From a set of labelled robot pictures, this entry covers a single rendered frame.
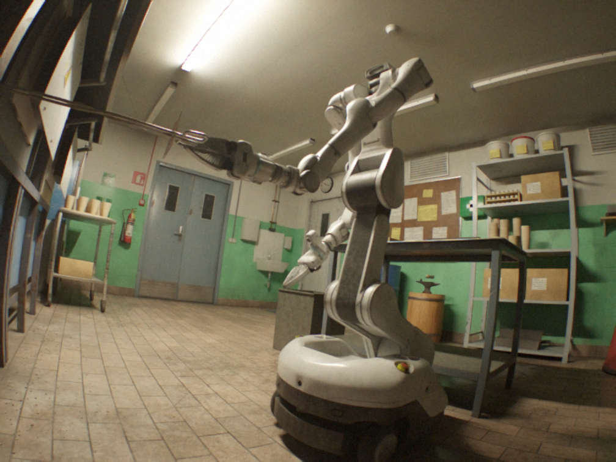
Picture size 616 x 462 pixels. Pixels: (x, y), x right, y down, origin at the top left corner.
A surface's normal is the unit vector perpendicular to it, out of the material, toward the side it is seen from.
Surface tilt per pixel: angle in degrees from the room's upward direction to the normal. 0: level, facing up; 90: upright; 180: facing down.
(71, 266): 90
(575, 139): 90
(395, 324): 91
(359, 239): 78
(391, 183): 89
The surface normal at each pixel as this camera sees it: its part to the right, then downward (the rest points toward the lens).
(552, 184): -0.76, -0.18
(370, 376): -0.04, -0.79
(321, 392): -0.56, -0.19
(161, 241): 0.64, -0.04
